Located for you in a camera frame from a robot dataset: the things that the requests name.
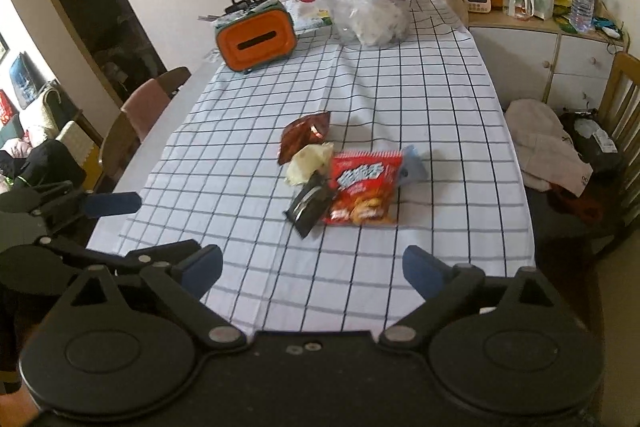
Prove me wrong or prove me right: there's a black snack packet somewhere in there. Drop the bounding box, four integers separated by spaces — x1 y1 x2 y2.
284 170 336 239

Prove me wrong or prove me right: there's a white kitchen timer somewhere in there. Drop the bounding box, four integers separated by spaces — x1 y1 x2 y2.
463 0 492 14

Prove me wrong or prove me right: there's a dark red snack packet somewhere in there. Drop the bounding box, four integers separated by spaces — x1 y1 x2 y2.
278 112 331 165

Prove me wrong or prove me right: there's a white grid tablecloth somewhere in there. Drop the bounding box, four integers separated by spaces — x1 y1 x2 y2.
89 0 534 333

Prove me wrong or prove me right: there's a red chips bag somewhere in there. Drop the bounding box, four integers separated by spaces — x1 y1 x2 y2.
323 150 402 225

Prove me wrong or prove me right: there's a cream snack packet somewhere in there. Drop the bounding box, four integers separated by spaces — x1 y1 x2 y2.
285 142 334 186

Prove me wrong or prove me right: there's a white sideboard cabinet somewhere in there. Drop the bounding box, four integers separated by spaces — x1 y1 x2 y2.
445 0 629 113

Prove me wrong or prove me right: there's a wooden slatted chair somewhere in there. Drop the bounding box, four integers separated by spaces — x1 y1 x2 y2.
598 51 640 227

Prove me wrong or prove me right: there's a light blue snack packet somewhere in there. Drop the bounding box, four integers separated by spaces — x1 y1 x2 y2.
397 145 428 186

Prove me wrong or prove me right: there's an orange tissue box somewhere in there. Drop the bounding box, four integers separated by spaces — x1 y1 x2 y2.
214 0 297 72

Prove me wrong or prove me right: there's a dark doorway frame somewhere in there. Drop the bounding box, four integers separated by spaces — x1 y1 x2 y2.
52 0 166 104

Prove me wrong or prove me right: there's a beige clothes pile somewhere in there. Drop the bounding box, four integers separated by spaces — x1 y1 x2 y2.
506 98 592 197

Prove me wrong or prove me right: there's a black bag on chair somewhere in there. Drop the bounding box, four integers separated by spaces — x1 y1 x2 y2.
560 112 623 172

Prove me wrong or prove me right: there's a wooden chair with pink cloth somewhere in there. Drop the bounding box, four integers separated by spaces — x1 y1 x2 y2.
122 66 191 142

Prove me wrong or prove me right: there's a clear water bottle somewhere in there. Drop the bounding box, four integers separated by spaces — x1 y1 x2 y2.
570 0 596 34

